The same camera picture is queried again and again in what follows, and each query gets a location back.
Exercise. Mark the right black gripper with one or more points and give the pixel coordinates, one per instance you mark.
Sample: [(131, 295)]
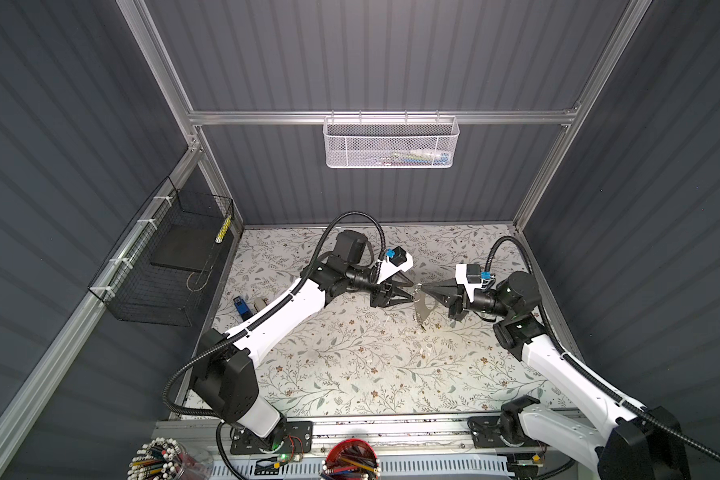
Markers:
[(452, 297)]

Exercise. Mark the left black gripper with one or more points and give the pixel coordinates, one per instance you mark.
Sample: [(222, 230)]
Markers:
[(384, 298)]

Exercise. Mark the grey strap metal keyring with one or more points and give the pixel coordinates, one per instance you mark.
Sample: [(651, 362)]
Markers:
[(424, 305)]

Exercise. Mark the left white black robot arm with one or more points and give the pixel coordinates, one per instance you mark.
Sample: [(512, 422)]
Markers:
[(226, 380)]

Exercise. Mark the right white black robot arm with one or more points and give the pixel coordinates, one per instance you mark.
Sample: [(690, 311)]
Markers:
[(619, 440)]

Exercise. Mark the blue usb stick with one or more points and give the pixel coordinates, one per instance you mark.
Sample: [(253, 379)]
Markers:
[(242, 308)]

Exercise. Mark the red pencil cup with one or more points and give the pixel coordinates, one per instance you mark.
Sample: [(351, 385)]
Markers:
[(351, 459)]

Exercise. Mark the yellow marker pen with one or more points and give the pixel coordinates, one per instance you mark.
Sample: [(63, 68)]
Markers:
[(223, 230)]

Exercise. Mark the clear pencil jar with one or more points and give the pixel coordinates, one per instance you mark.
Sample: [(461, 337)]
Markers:
[(168, 459)]

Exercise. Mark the white mesh wall basket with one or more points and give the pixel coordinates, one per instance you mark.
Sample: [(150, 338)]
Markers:
[(390, 141)]

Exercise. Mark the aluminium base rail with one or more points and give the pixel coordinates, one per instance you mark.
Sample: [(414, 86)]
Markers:
[(409, 446)]

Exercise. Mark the black wire wall basket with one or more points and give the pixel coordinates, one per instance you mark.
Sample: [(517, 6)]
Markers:
[(168, 267)]

